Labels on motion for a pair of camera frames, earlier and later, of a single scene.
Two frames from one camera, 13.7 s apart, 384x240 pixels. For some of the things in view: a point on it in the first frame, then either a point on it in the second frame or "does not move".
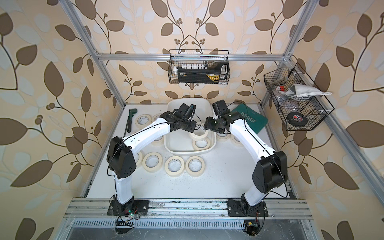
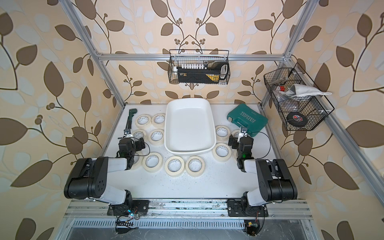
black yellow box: x=199 y=76 does not move
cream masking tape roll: x=159 y=142 does not move
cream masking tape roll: x=197 y=148 -> x=234 y=152
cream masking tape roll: x=195 y=166 does not move
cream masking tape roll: x=174 y=166 does not move
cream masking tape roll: x=154 y=116 does not move
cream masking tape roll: x=223 y=138 does not move
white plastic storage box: x=178 y=142 does not move
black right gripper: x=208 y=124 -> x=252 y=140
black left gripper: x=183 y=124 -> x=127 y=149
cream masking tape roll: x=139 y=162 does not move
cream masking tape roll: x=199 y=138 -> x=220 y=159
